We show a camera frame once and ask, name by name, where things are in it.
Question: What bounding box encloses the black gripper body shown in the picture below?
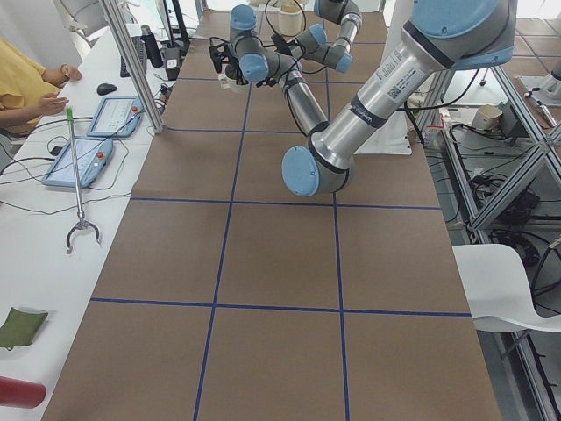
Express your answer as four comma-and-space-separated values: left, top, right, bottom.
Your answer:
209, 42, 230, 73

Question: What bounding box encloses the white ribbed HOME mug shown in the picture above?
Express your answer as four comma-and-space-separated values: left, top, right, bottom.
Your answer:
218, 65, 250, 94

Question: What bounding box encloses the person left hand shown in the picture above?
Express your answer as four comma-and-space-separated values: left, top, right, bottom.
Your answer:
60, 64, 82, 82

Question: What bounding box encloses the person right hand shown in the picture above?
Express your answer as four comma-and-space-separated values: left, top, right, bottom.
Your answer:
38, 95, 68, 116

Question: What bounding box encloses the black water bottle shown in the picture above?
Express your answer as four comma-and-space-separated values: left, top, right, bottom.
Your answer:
140, 25, 163, 68

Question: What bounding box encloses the blue teach pendant far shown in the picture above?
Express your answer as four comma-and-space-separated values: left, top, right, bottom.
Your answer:
87, 96, 144, 138

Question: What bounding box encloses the blue teach pendant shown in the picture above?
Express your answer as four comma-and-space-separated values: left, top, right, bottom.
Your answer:
41, 137, 113, 188
87, 96, 144, 138

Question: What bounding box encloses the black computer mouse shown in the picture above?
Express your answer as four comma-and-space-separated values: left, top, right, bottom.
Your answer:
96, 82, 117, 96

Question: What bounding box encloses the blue teach pendant near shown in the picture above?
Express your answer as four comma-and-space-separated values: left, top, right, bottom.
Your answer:
41, 137, 113, 188

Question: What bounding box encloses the person in yellow shirt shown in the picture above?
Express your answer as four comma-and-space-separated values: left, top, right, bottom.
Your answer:
1, 39, 66, 136

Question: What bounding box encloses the grey reacher grabber tool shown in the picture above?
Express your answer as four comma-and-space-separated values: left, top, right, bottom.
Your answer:
66, 107, 101, 254

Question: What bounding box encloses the brown paper table mat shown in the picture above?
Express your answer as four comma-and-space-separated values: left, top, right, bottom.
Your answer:
44, 11, 501, 420

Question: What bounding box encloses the green cloth pouch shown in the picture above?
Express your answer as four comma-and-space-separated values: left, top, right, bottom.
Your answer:
1, 308, 48, 351

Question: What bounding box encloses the white plastic chair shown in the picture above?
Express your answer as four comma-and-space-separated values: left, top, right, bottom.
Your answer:
452, 244, 560, 359

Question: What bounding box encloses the red cylinder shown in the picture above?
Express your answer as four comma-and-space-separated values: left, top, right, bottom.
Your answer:
0, 376, 46, 409

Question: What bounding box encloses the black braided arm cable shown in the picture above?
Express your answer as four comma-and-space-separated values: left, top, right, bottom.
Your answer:
252, 0, 308, 89

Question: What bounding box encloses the aluminium frame rack right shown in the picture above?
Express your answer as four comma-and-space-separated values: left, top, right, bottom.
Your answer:
413, 57, 560, 420

